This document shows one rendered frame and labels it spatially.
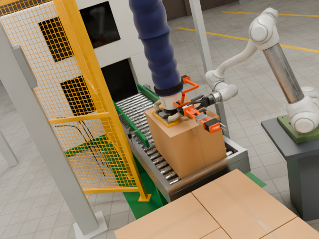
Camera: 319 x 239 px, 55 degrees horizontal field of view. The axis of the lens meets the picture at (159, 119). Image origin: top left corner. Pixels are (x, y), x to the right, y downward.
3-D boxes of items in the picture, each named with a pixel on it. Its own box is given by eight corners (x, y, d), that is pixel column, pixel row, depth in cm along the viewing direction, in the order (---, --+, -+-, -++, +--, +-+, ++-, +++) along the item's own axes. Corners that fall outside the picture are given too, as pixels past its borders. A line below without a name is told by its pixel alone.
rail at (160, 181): (105, 114, 431) (100, 102, 423) (108, 112, 432) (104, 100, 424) (171, 208, 230) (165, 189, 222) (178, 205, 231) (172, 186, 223)
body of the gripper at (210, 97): (213, 95, 217) (202, 99, 214) (215, 105, 220) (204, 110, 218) (208, 92, 223) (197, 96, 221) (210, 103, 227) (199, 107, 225)
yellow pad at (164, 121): (152, 114, 256) (150, 108, 254) (163, 109, 259) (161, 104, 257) (168, 128, 227) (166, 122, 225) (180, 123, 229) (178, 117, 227)
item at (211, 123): (203, 129, 191) (201, 122, 189) (213, 124, 193) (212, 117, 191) (210, 134, 184) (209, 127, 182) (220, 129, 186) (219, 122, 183)
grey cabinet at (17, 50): (31, 83, 242) (13, 46, 229) (37, 80, 243) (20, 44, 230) (31, 89, 225) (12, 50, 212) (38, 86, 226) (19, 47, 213)
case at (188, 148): (155, 148, 284) (144, 111, 266) (193, 132, 292) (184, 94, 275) (183, 181, 231) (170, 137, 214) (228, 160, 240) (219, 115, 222)
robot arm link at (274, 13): (251, 28, 202) (247, 33, 191) (266, 2, 191) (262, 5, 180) (269, 38, 199) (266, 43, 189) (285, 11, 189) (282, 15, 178)
